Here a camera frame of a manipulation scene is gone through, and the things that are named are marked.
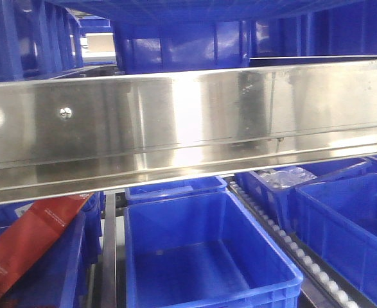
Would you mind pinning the white roller track strip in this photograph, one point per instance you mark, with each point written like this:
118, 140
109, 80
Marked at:
322, 286

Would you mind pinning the light blue crate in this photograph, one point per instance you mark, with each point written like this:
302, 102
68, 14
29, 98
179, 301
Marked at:
178, 47

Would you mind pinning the dark blue bin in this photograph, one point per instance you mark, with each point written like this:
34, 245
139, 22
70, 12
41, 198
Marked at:
58, 279
204, 251
338, 221

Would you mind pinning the red printed paper bag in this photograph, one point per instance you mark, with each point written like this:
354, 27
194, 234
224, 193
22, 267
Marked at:
32, 235

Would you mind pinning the steel shelf divider rail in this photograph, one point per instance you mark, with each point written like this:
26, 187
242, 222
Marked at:
109, 280

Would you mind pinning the stainless steel shelf front rail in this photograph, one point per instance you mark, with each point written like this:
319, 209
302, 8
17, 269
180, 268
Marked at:
129, 130

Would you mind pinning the dark blue left lower bin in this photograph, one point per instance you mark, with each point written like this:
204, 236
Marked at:
58, 279

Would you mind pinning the dark blue upper left crate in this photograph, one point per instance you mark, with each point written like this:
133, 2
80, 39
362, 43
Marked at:
37, 38

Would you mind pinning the clear plastic bags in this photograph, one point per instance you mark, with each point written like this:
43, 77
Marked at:
285, 178

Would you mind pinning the dark blue right lower bin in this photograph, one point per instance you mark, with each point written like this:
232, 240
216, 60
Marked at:
338, 221

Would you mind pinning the dark blue crate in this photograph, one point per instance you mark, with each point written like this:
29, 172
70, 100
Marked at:
37, 38
346, 30

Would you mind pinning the cardboard box in background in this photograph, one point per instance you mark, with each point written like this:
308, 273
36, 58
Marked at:
100, 42

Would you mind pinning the right rail screw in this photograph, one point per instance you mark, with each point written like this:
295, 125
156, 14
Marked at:
65, 113

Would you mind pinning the dark blue centre lower bin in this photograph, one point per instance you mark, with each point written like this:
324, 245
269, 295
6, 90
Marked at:
204, 251

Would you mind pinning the dark blue upper right crate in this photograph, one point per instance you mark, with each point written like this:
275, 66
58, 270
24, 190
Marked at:
346, 30

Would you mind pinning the blue bin with plastic bags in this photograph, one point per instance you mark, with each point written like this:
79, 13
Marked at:
280, 204

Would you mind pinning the blue bin behind centre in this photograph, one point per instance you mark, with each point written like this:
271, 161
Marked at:
174, 189

